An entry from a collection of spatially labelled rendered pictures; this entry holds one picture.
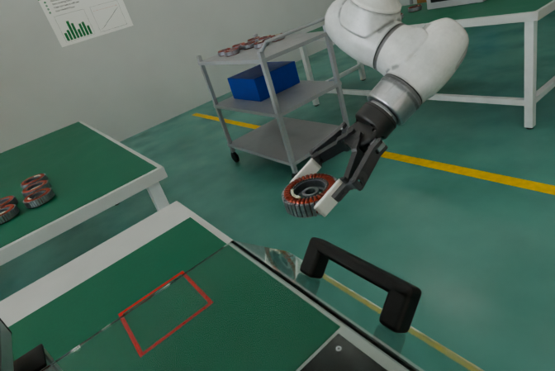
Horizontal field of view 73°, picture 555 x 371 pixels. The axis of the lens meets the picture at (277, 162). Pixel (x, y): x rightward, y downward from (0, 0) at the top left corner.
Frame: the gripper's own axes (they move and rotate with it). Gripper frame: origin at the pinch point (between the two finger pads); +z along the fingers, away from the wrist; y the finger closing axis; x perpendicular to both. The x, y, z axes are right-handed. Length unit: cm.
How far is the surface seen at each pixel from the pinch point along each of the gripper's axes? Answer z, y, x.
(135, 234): 45, 45, 6
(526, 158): -95, 86, -155
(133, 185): 46, 88, 5
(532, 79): -139, 108, -140
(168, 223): 36, 43, 1
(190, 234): 30.9, 31.7, -1.3
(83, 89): 99, 461, 39
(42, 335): 62, 17, 16
